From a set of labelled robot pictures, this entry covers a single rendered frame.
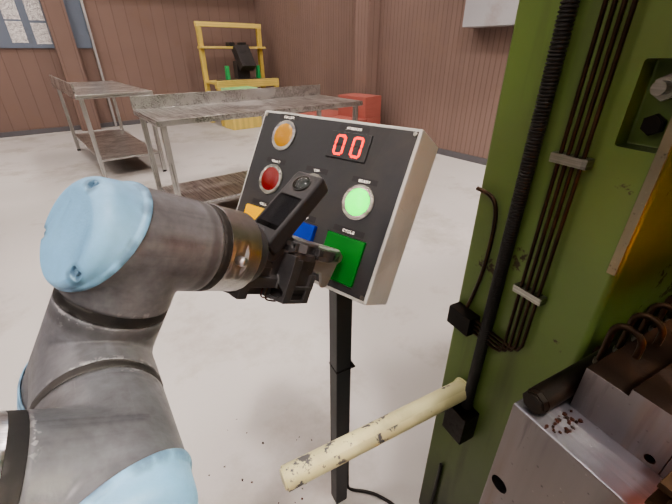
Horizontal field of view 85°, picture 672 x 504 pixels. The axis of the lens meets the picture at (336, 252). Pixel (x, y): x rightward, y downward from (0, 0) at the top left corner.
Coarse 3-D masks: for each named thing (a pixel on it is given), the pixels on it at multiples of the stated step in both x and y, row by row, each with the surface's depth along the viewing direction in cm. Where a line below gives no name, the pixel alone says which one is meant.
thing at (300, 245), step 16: (288, 240) 45; (304, 240) 48; (272, 256) 44; (288, 256) 45; (304, 256) 46; (256, 272) 40; (272, 272) 45; (288, 272) 45; (304, 272) 48; (256, 288) 45; (272, 288) 47; (288, 288) 45; (304, 288) 48
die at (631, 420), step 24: (648, 336) 47; (600, 360) 44; (624, 360) 44; (648, 360) 44; (600, 384) 42; (624, 384) 40; (648, 384) 39; (576, 408) 45; (600, 408) 42; (624, 408) 40; (648, 408) 38; (624, 432) 40; (648, 432) 38
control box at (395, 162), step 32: (320, 128) 64; (352, 128) 61; (384, 128) 58; (256, 160) 72; (288, 160) 68; (320, 160) 64; (352, 160) 60; (384, 160) 57; (416, 160) 55; (256, 192) 71; (384, 192) 56; (416, 192) 59; (320, 224) 62; (352, 224) 59; (384, 224) 56; (384, 256) 56; (352, 288) 58; (384, 288) 60
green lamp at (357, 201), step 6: (354, 192) 59; (360, 192) 58; (366, 192) 58; (348, 198) 59; (354, 198) 59; (360, 198) 58; (366, 198) 58; (348, 204) 59; (354, 204) 59; (360, 204) 58; (366, 204) 58; (348, 210) 59; (354, 210) 58; (360, 210) 58
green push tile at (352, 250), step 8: (328, 232) 61; (328, 240) 61; (336, 240) 60; (344, 240) 59; (352, 240) 58; (336, 248) 60; (344, 248) 59; (352, 248) 58; (360, 248) 57; (344, 256) 59; (352, 256) 58; (360, 256) 57; (344, 264) 58; (352, 264) 58; (336, 272) 59; (344, 272) 58; (352, 272) 58; (336, 280) 59; (344, 280) 58; (352, 280) 57
